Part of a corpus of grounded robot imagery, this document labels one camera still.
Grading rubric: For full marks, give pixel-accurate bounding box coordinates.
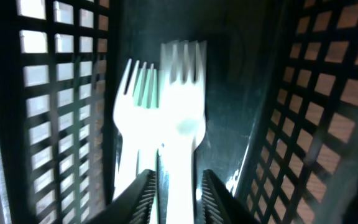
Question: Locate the pale green plastic fork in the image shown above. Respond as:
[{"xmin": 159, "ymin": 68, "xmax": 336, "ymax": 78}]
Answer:
[{"xmin": 133, "ymin": 62, "xmax": 158, "ymax": 109}]

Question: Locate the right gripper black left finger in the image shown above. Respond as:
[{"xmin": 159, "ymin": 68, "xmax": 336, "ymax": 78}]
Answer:
[{"xmin": 87, "ymin": 169, "xmax": 156, "ymax": 224}]

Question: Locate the black perforated plastic basket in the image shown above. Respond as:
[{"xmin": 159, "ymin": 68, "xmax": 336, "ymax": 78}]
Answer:
[{"xmin": 0, "ymin": 0, "xmax": 358, "ymax": 223}]

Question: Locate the white plastic fork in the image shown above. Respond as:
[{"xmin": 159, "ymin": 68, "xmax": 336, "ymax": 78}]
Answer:
[{"xmin": 112, "ymin": 58, "xmax": 154, "ymax": 200}]

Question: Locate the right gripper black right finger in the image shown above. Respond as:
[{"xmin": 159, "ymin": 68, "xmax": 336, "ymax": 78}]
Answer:
[{"xmin": 201, "ymin": 169, "xmax": 259, "ymax": 224}]

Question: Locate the white plastic utensil handle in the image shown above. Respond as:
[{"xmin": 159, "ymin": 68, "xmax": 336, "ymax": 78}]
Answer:
[{"xmin": 160, "ymin": 40, "xmax": 207, "ymax": 223}]

